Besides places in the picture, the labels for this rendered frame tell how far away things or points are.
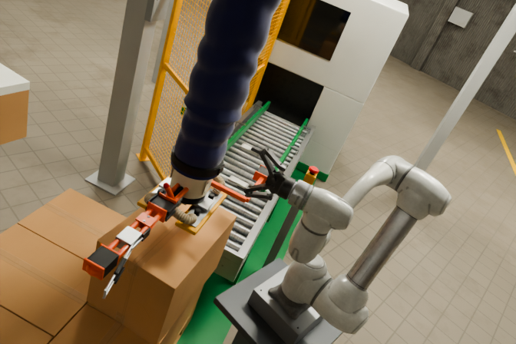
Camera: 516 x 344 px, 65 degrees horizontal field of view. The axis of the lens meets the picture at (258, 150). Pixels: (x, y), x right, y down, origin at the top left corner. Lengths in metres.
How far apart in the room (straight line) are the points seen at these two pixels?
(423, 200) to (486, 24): 11.15
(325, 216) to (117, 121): 2.30
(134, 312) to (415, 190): 1.31
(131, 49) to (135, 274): 1.72
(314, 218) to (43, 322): 1.32
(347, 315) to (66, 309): 1.25
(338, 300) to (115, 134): 2.22
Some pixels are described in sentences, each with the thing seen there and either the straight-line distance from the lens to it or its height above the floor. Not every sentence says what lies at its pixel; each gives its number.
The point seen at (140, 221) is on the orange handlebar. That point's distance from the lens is 1.56.
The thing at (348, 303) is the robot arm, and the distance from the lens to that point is 1.83.
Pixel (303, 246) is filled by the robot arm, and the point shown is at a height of 1.44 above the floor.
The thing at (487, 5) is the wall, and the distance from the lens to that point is 12.78.
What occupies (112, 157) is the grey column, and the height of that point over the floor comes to 0.29.
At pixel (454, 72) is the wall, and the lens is 12.89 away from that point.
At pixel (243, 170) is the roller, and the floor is 0.55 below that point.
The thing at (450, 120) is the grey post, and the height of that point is 1.11.
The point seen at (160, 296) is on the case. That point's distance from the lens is 1.85.
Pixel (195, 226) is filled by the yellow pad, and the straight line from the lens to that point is 1.77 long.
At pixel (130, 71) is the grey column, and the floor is 1.07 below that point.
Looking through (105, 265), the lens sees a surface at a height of 1.25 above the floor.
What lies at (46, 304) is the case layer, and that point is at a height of 0.54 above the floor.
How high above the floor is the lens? 2.30
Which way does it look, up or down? 29 degrees down
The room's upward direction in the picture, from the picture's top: 21 degrees clockwise
